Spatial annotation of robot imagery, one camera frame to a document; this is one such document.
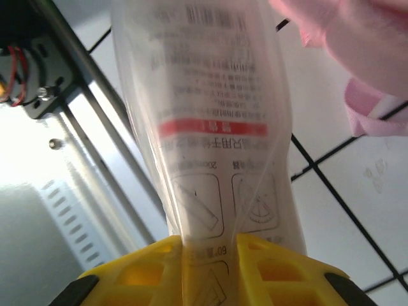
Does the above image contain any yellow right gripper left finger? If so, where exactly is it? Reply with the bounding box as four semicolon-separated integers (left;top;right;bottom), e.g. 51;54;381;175
47;234;189;306

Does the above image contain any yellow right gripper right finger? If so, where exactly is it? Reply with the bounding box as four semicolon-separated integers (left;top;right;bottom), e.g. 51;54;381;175
235;232;372;306

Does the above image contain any white tube with red label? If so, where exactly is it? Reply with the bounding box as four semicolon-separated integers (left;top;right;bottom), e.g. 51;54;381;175
110;0;309;306

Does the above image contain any pink backpack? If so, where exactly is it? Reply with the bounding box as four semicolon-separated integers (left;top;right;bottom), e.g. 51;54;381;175
267;0;408;138

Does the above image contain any grey metal sheet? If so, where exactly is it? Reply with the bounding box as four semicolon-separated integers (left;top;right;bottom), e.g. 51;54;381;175
0;184;96;306

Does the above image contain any slotted grey cable duct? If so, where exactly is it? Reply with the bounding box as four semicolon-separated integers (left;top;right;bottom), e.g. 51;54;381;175
38;177;109;272

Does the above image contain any aluminium mounting rail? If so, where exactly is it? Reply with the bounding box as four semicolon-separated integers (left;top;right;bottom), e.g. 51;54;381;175
0;0;175;256

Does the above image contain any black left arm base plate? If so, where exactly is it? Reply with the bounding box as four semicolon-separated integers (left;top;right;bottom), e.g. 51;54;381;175
0;0;79;120

